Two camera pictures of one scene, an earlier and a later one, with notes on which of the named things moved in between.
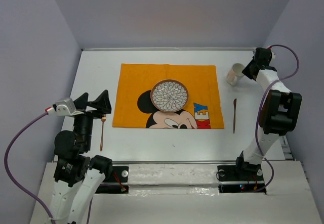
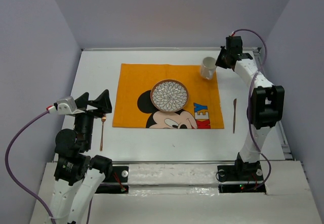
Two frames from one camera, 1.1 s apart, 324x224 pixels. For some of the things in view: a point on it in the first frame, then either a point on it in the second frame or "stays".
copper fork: x=103 y=118 stays
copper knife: x=234 y=103 stays
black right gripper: x=246 y=71 → x=219 y=61
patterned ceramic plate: x=169 y=95 stays
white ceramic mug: x=235 y=74 → x=208 y=68
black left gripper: x=103 y=102 stays
